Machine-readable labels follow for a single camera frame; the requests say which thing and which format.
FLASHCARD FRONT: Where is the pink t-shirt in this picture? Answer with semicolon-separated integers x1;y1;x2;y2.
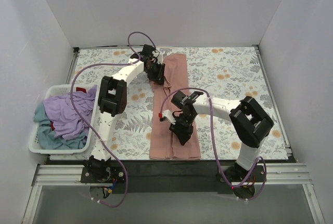
149;54;201;160

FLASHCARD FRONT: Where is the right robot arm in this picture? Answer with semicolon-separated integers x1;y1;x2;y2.
159;89;274;187

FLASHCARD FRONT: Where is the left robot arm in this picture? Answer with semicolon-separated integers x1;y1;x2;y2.
81;45;165;183

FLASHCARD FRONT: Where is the floral tablecloth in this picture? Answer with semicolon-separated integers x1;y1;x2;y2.
50;47;288;160

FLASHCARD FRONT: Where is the lavender t-shirt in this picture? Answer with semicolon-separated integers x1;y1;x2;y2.
43;85;98;140

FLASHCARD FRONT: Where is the teal blue t-shirt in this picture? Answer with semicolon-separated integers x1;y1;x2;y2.
33;103;87;150

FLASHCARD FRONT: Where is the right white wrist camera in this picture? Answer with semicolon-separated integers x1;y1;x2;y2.
158;110;176;125

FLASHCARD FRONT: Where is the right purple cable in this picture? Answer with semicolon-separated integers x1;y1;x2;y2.
158;88;266;202

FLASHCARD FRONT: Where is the purple cable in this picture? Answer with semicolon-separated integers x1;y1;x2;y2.
158;88;266;202
70;31;158;207

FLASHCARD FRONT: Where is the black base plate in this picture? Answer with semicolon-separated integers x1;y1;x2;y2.
80;159;267;195

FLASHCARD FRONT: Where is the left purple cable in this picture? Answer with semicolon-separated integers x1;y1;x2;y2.
70;31;158;207

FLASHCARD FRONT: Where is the aluminium table edge rail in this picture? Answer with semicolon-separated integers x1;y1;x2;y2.
66;47;80;84

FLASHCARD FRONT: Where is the aluminium front frame rail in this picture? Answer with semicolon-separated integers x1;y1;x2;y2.
22;160;325;223

